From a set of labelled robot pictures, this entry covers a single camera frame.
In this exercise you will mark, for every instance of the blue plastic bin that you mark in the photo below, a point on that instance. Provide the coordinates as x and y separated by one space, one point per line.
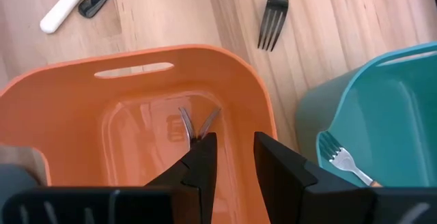
13 179

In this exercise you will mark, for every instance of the orange plastic bin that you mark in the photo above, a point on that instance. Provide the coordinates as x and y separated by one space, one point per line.
68 114

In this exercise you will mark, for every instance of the teal plastic bin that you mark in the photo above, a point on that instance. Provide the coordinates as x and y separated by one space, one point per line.
392 121

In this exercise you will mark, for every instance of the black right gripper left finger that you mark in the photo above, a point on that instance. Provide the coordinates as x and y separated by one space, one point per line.
191 196

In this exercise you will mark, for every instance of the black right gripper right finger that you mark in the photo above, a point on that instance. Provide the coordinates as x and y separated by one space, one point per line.
290 190

